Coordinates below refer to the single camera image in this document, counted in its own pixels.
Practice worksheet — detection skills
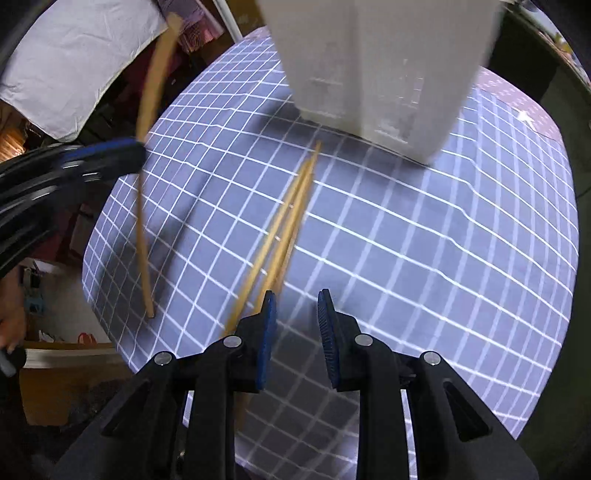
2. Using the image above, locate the white cloth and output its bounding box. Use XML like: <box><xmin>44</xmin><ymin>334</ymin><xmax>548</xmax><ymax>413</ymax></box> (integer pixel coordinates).
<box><xmin>1</xmin><ymin>0</ymin><xmax>166</xmax><ymax>141</ymax></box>

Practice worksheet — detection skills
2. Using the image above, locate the white plastic utensil holder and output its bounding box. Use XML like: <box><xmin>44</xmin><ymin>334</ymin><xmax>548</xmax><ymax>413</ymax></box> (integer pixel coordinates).
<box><xmin>259</xmin><ymin>0</ymin><xmax>502</xmax><ymax>165</ymax></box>

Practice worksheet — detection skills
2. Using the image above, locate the blue checkered tablecloth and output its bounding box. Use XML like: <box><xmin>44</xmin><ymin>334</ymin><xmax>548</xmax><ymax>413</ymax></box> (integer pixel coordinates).
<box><xmin>82</xmin><ymin>33</ymin><xmax>579</xmax><ymax>479</ymax></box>

